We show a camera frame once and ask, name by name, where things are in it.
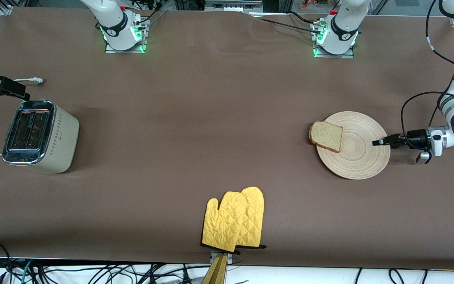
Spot black cable on table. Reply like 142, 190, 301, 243
249, 11, 324, 34

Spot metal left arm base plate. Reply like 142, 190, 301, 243
313, 22, 355, 59

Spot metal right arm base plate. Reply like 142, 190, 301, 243
105, 18, 149, 54

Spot yellow quilted oven mitt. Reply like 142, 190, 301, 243
235, 187, 267, 250
201, 191, 248, 253

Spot grey box behind table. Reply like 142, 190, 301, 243
205, 0, 263, 12

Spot wooden camera mount stick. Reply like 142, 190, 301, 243
201, 251, 233, 284

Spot brown-crust bread slice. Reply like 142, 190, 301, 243
309, 121, 344, 153

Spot orange red cluttered object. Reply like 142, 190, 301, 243
300, 0, 332, 11

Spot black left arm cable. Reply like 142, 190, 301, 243
401, 0, 454, 148

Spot teal cable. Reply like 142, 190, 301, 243
19, 260, 34, 284

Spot cream chrome two-slot toaster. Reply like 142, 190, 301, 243
2, 99, 80, 174

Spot round wooden plate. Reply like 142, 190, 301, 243
316, 111, 391, 180

